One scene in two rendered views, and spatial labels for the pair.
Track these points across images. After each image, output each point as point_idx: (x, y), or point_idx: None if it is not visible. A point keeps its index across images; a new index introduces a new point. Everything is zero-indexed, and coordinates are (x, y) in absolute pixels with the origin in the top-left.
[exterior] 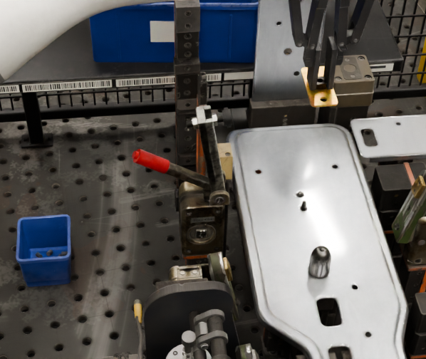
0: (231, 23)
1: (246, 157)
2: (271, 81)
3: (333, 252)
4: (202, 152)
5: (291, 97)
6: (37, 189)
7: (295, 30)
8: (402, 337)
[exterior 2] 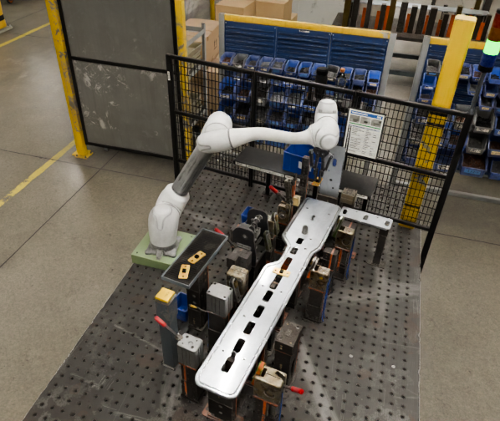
0: (320, 169)
1: (306, 204)
2: (325, 188)
3: (311, 230)
4: (292, 195)
5: (330, 195)
6: (259, 205)
7: (310, 163)
8: (313, 252)
